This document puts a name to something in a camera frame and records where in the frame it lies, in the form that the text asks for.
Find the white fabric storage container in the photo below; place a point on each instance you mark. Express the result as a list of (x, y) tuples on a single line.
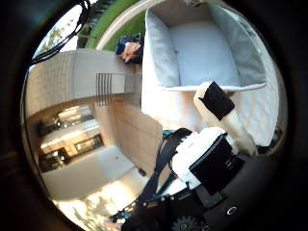
[(205, 54)]

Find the white striped tablecloth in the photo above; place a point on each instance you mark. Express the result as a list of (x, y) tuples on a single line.
[(166, 106)]

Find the person in blue shirt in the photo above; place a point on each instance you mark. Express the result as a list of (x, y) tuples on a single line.
[(130, 48)]

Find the blue and black metal frame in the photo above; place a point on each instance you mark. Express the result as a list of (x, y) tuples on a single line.
[(160, 163)]

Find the small black wall fixture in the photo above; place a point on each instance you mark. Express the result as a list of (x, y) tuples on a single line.
[(141, 172)]

